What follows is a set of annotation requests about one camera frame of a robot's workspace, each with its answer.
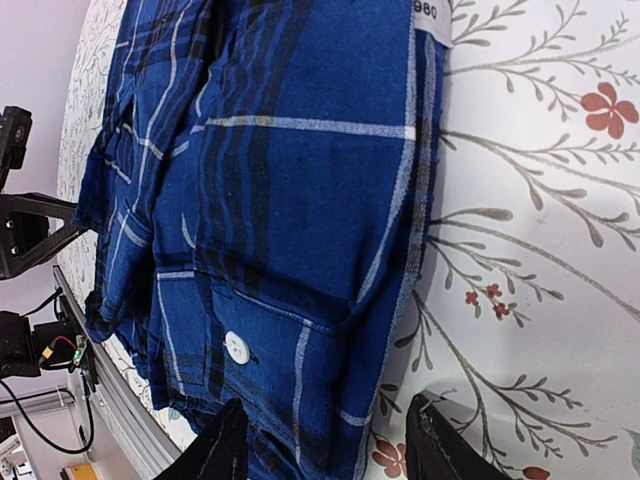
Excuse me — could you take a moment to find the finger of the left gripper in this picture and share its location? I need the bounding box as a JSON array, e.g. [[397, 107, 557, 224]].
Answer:
[[1, 193, 86, 280]]

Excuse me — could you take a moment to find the aluminium front rail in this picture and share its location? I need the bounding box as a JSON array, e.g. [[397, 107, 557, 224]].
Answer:
[[52, 264, 184, 480]]

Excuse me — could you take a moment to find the floral tablecloth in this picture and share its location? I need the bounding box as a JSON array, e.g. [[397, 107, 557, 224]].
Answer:
[[56, 1, 639, 479]]

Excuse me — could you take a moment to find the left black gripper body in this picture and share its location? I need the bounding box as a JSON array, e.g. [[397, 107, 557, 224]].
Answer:
[[0, 106, 32, 190]]

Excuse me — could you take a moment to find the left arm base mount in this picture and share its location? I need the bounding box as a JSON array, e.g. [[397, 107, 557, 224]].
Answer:
[[1, 288, 99, 390]]

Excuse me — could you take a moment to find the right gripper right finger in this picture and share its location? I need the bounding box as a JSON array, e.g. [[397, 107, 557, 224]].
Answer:
[[405, 393, 509, 480]]

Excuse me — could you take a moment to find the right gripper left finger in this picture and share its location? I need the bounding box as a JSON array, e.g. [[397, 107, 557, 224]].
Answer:
[[155, 399, 249, 480]]

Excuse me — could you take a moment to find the blue plaid long sleeve shirt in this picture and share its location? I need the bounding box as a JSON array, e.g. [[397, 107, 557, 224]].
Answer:
[[75, 1, 452, 479]]

